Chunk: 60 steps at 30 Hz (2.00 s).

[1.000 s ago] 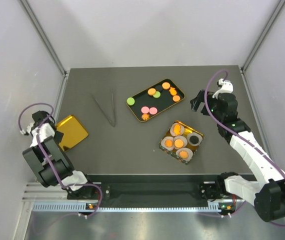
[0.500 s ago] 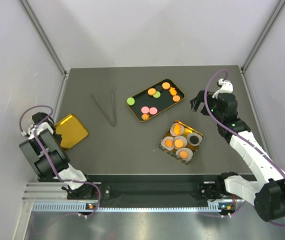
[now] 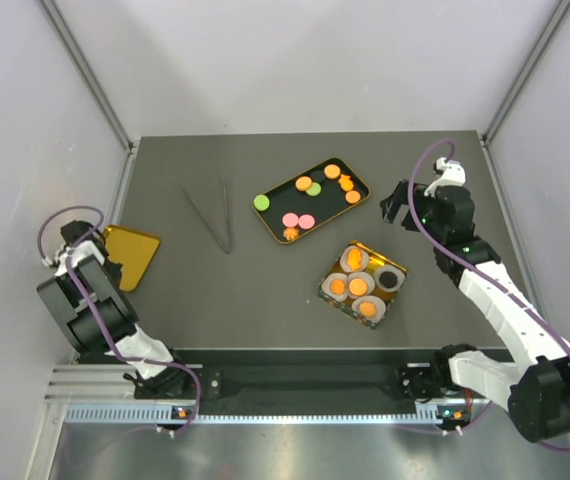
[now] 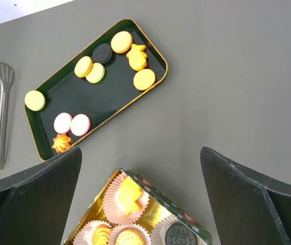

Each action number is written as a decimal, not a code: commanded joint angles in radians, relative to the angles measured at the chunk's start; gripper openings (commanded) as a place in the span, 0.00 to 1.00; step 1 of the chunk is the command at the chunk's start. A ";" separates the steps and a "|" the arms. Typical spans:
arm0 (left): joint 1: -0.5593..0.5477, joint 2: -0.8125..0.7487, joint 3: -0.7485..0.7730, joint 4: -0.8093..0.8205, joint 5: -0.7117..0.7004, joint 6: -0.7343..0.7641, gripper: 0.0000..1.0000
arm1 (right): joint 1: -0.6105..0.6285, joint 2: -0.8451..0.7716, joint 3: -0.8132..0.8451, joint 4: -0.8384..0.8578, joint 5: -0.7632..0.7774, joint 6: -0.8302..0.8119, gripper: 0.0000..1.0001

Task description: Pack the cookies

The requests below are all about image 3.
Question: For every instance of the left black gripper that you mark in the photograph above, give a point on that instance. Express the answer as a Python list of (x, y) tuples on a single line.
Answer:
[(116, 273)]

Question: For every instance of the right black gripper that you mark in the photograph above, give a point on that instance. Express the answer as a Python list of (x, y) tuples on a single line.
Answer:
[(392, 205)]

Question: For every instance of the gold tin lid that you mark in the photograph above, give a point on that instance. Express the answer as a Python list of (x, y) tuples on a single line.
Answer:
[(133, 250)]

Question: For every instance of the black round cookie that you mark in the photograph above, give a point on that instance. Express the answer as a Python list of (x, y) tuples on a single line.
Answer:
[(388, 280)]

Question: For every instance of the green christmas cookie tin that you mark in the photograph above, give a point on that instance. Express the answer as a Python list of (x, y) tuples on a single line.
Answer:
[(372, 260)]

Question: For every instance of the black metal tweezers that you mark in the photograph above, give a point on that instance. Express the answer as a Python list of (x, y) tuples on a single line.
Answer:
[(209, 199)]

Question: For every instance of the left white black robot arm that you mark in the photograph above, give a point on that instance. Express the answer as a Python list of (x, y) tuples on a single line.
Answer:
[(84, 300)]

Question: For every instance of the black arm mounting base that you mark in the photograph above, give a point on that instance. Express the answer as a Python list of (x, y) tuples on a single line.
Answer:
[(265, 384)]

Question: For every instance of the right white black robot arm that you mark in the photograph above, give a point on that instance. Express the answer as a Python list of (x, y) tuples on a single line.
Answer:
[(534, 388)]

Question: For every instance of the round orange cookie right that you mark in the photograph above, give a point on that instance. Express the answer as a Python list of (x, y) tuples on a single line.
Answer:
[(352, 197)]

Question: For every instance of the round orange cookie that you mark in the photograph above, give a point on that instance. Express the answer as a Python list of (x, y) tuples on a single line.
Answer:
[(352, 197), (303, 183), (332, 171)]

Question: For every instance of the orange fish cookie in tin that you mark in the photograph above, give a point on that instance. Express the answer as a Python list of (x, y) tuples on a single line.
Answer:
[(354, 259)]

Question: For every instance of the white paper cookie cup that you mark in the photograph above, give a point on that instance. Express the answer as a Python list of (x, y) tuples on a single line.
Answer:
[(360, 284), (326, 282), (370, 307), (401, 276)]

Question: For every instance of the orange fish cookie on tray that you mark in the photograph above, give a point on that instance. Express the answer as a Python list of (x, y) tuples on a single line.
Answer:
[(346, 183)]

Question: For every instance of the round orange cookie top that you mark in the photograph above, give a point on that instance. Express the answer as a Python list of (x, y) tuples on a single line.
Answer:
[(332, 171)]

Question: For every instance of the green round cookie centre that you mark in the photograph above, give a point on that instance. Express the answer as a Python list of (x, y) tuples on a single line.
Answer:
[(314, 189)]

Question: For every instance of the green round cookie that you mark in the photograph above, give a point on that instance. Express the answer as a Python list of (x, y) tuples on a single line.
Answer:
[(314, 189), (261, 202)]

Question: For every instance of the pink round cookie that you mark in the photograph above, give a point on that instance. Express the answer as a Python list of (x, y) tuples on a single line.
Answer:
[(306, 222), (290, 220)]

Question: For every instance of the round orange cookie left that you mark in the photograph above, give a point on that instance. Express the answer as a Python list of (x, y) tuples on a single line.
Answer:
[(303, 183)]

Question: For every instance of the black cookie tray gold rim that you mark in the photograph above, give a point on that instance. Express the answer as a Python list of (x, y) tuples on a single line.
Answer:
[(325, 207)]

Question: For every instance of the green round cookie left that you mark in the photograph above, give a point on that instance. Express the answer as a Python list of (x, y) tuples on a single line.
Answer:
[(261, 202)]

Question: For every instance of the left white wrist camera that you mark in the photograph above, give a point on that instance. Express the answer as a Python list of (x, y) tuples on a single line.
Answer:
[(67, 256)]

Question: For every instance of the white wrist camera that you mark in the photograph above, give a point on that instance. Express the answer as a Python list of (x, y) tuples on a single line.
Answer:
[(448, 173), (67, 256)]

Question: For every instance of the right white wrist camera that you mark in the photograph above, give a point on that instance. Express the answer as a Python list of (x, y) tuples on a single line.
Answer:
[(448, 173)]

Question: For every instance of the white slotted cable duct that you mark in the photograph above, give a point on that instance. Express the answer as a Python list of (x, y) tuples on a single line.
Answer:
[(166, 414)]

